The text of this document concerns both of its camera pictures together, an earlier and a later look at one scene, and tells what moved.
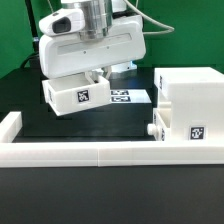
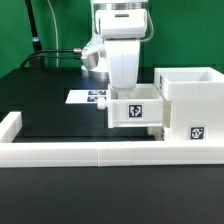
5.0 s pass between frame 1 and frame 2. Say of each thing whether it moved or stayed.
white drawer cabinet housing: stayed
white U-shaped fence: stayed
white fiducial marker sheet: moved
